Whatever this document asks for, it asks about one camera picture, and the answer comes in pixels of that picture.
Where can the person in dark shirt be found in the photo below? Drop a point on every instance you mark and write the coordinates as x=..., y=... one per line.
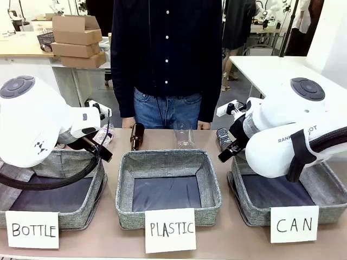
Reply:
x=162, y=54

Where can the white desk leg frame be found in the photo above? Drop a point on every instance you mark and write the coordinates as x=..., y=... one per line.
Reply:
x=76, y=86

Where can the flat cardboard box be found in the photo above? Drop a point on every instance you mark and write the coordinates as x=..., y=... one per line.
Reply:
x=74, y=50
x=81, y=61

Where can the person's left hand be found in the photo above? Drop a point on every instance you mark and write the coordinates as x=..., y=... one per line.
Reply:
x=204, y=125

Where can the clear plastic bottle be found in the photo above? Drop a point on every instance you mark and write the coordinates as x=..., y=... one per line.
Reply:
x=185, y=136

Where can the white paper label CAN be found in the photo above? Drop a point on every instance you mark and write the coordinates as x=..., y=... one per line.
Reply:
x=294, y=224

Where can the background white robot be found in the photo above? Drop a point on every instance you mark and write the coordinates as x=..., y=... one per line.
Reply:
x=271, y=10

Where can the background person in dark dress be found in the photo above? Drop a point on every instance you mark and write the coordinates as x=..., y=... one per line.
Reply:
x=238, y=27

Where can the wooden top table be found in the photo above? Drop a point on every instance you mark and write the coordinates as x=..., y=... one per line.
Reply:
x=21, y=46

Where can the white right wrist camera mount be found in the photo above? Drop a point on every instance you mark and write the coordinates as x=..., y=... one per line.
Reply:
x=226, y=109

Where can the person's right forearm dark sleeve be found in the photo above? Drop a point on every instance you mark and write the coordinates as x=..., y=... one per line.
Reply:
x=123, y=94

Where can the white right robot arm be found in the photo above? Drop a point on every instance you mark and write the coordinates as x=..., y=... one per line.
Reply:
x=273, y=151

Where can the background person in white shirt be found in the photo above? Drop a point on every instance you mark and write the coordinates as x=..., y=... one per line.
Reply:
x=301, y=16

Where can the small water bottle blue cap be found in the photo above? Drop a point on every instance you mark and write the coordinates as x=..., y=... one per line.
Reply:
x=101, y=135

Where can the open cardboard box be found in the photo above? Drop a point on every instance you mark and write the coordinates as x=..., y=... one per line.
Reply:
x=76, y=29

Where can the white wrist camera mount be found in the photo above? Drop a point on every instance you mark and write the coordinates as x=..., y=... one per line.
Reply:
x=226, y=109
x=93, y=104

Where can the white paper label BOTTLE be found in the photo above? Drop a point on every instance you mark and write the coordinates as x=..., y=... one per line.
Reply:
x=32, y=230

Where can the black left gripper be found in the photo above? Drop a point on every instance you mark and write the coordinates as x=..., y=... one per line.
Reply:
x=70, y=142

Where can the black drink can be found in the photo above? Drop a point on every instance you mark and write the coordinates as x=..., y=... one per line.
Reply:
x=223, y=138

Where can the brown glass bottle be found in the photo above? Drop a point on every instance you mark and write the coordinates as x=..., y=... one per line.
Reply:
x=137, y=135

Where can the gray fabric basket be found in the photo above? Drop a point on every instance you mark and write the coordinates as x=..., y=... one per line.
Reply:
x=254, y=214
x=81, y=216
x=168, y=162

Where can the black mesh basket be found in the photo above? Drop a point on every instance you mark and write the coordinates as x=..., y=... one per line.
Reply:
x=45, y=39

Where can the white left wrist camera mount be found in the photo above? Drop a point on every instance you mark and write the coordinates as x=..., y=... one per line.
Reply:
x=93, y=104

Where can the person's right hand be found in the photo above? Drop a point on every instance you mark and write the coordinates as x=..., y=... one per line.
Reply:
x=128, y=122

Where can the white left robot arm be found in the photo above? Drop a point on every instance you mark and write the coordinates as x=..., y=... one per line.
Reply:
x=32, y=122

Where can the person's left forearm dark sleeve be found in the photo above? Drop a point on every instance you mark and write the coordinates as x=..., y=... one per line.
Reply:
x=210, y=94

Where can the white paper label PLASTIC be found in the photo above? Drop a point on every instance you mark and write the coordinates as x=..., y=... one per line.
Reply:
x=170, y=230

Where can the black tripod stand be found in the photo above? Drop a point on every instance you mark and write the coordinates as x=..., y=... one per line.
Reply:
x=288, y=27

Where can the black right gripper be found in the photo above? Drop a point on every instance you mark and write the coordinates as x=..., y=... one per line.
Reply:
x=240, y=132

